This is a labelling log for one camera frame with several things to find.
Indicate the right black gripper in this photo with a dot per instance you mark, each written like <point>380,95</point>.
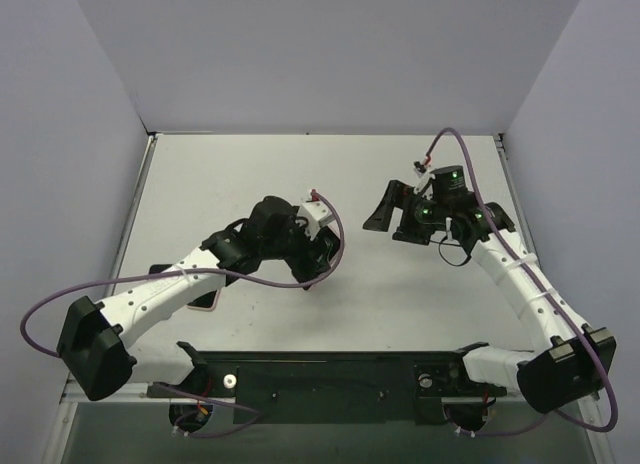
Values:
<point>407,220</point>

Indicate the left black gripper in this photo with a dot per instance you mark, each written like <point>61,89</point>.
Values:
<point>320,254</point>

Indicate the black phone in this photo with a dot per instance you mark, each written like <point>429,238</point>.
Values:
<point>321,254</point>

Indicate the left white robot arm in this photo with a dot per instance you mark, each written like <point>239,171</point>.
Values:
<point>97,337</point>

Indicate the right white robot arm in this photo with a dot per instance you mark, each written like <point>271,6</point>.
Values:
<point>567,355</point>

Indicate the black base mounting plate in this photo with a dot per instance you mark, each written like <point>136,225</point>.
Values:
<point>325,387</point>

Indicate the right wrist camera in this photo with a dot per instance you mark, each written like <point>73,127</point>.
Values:
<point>424,173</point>

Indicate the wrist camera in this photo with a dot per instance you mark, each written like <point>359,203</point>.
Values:
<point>315,214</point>
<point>424,173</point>

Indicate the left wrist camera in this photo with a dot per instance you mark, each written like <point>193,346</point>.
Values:
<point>315,214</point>

